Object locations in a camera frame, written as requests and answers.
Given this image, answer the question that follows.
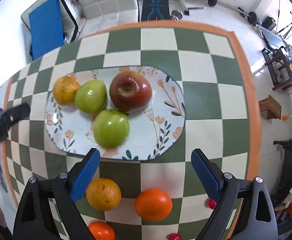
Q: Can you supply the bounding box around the small red tomato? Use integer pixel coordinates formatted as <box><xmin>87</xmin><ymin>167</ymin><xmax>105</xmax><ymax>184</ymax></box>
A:
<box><xmin>205</xmin><ymin>198</ymin><xmax>217</xmax><ymax>210</ymax></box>
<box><xmin>167</xmin><ymin>233</ymin><xmax>181</xmax><ymax>240</ymax></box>

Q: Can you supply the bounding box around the yellow orange large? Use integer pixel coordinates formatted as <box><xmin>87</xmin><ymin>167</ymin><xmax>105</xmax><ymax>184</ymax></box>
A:
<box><xmin>85</xmin><ymin>178</ymin><xmax>122</xmax><ymax>211</ymax></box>

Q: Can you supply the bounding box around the dark orange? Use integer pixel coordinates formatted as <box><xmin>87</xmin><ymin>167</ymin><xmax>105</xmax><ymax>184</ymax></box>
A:
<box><xmin>89</xmin><ymin>221</ymin><xmax>115</xmax><ymax>240</ymax></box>

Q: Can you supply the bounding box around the bright orange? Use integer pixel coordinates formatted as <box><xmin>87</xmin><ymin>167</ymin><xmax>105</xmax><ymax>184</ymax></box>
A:
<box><xmin>134</xmin><ymin>189</ymin><xmax>173</xmax><ymax>222</ymax></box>

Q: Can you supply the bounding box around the yellow orange on plate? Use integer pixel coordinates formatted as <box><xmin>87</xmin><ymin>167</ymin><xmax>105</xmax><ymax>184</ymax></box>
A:
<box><xmin>53</xmin><ymin>76</ymin><xmax>81</xmax><ymax>105</ymax></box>

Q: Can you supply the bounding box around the green apple upper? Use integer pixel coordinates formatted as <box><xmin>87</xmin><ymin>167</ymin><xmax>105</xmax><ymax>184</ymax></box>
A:
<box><xmin>74</xmin><ymin>80</ymin><xmax>107</xmax><ymax>115</ymax></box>

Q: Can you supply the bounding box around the green apple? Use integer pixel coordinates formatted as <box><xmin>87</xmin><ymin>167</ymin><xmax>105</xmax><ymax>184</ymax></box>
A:
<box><xmin>93</xmin><ymin>109</ymin><xmax>130</xmax><ymax>149</ymax></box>
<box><xmin>74</xmin><ymin>80</ymin><xmax>107</xmax><ymax>115</ymax></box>

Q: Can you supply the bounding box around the green apple lower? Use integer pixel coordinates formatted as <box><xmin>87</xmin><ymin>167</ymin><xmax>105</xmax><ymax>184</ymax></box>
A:
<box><xmin>93</xmin><ymin>109</ymin><xmax>130</xmax><ymax>149</ymax></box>

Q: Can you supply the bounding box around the floral ceramic plate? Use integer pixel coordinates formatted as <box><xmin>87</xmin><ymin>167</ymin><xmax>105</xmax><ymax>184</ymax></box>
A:
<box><xmin>45</xmin><ymin>66</ymin><xmax>186</xmax><ymax>161</ymax></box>

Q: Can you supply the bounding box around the blue cushioned chair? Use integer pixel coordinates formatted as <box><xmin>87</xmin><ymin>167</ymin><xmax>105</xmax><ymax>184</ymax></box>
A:
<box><xmin>21</xmin><ymin>0</ymin><xmax>79</xmax><ymax>60</ymax></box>

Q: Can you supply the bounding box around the small wooden stool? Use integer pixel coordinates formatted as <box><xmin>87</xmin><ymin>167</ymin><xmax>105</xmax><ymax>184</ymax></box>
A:
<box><xmin>258</xmin><ymin>95</ymin><xmax>282</xmax><ymax>120</ymax></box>

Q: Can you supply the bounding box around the red apple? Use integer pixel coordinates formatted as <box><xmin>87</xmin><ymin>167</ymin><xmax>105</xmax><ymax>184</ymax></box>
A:
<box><xmin>109</xmin><ymin>70</ymin><xmax>153</xmax><ymax>114</ymax></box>

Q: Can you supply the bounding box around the dark wooden chair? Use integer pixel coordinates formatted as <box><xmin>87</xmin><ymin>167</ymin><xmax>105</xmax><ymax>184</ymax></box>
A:
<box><xmin>262</xmin><ymin>46</ymin><xmax>292</xmax><ymax>91</ymax></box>

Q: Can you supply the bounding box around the white padded chair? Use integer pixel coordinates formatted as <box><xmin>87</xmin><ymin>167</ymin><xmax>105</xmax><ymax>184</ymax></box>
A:
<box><xmin>78</xmin><ymin>0</ymin><xmax>139</xmax><ymax>38</ymax></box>

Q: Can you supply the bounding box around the black blue exercise bench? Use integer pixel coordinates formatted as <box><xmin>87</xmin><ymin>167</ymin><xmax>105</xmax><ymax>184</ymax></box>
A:
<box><xmin>141</xmin><ymin>0</ymin><xmax>170</xmax><ymax>21</ymax></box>

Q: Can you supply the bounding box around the barbell with black weights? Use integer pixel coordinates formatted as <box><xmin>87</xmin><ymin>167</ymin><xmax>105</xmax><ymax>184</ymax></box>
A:
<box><xmin>187</xmin><ymin>0</ymin><xmax>260</xmax><ymax>26</ymax></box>

